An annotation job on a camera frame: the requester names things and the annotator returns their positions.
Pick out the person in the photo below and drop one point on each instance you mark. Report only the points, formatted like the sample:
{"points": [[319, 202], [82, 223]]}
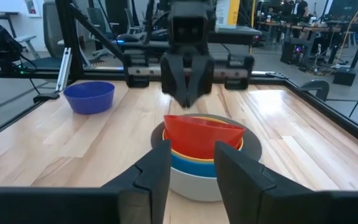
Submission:
{"points": [[301, 7]]}

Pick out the yellow plastic bowl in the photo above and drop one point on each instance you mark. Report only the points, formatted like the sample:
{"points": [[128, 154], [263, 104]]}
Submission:
{"points": [[194, 159]]}

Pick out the yellow pole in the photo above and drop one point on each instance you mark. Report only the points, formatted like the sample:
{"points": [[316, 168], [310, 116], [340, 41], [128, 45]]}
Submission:
{"points": [[252, 18]]}

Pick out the red plastic bowl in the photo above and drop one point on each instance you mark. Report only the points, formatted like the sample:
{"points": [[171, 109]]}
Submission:
{"points": [[197, 137]]}

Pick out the black box on casters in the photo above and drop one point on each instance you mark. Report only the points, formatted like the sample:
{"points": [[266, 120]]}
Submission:
{"points": [[345, 76]]}

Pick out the black aluminium table frame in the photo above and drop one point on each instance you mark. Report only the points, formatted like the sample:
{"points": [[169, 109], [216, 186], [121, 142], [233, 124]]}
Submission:
{"points": [[70, 37]]}

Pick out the light blue plastic bowl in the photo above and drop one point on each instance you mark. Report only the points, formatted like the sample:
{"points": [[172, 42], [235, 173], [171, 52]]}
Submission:
{"points": [[194, 169]]}

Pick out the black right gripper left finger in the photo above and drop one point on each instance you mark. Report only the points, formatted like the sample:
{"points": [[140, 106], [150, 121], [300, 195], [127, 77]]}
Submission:
{"points": [[73, 205]]}

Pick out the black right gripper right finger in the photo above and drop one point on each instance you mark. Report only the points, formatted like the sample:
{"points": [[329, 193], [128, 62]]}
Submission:
{"points": [[275, 202]]}

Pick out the silver frame bracket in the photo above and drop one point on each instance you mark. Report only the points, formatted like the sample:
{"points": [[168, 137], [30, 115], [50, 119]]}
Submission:
{"points": [[64, 68]]}

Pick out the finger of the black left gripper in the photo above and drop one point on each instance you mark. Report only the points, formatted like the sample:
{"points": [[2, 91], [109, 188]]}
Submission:
{"points": [[202, 77], [174, 77]]}

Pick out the dark blue plastic bowl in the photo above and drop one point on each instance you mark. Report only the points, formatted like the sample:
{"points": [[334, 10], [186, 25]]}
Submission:
{"points": [[89, 99]]}

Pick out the dark grey side table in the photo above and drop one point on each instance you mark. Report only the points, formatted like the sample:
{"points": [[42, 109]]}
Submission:
{"points": [[238, 34]]}

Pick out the white bottle with yellow label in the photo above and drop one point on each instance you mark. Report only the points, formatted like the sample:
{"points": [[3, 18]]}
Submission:
{"points": [[228, 12]]}

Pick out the grey office chair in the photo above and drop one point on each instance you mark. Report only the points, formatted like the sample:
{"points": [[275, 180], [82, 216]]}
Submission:
{"points": [[53, 31]]}

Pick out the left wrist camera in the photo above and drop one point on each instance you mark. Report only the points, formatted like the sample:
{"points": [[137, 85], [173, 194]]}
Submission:
{"points": [[188, 29]]}

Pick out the long wooden desk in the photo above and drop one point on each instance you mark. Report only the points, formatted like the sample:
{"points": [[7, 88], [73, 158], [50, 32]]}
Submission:
{"points": [[300, 28]]}

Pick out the black computer tower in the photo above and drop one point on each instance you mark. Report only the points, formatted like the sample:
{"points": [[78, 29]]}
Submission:
{"points": [[294, 53]]}

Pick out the dark office chair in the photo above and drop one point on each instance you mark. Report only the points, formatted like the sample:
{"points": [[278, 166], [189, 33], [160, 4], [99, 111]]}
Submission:
{"points": [[99, 21]]}

